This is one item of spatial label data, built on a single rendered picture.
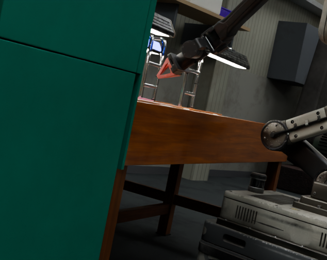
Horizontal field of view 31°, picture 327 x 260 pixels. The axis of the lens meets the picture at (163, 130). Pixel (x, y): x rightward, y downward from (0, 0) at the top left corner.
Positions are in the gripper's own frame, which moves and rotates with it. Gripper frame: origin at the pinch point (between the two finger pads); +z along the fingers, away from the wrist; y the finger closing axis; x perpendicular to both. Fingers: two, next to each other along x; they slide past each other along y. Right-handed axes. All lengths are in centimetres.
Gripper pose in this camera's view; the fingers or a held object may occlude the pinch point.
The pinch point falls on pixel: (159, 76)
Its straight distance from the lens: 204.8
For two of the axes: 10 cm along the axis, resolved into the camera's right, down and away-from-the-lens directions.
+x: 4.0, 8.9, -2.4
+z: -8.0, 4.6, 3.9
